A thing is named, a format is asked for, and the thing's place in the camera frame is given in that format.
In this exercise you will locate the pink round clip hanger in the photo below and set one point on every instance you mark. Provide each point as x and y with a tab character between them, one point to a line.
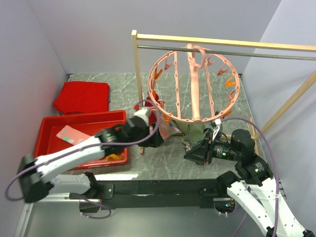
197	59

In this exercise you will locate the olive green sock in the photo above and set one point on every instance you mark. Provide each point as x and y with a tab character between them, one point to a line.
192	133

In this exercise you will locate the mustard yellow sock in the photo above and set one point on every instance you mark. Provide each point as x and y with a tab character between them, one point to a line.
112	157

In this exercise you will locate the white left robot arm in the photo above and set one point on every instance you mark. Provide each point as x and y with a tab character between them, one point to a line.
38	177

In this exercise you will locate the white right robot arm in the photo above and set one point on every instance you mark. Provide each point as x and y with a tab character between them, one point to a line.
253	186

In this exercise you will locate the folded red cloth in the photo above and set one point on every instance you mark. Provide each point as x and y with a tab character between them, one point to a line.
80	97

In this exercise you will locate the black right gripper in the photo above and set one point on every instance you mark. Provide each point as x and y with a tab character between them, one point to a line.
204	150

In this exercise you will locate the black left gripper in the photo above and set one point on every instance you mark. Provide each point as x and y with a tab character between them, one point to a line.
154	140

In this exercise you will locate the pink patterned sock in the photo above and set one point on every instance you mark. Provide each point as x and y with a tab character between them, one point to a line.
166	129
71	135

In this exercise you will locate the wooden clothes rack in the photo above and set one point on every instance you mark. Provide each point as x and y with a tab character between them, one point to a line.
225	42

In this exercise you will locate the red plastic bin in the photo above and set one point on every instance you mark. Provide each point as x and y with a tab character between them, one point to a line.
90	124

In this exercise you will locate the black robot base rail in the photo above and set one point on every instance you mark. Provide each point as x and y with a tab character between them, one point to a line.
158	193

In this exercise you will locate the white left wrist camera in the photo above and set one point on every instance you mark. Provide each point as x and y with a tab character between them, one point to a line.
144	113

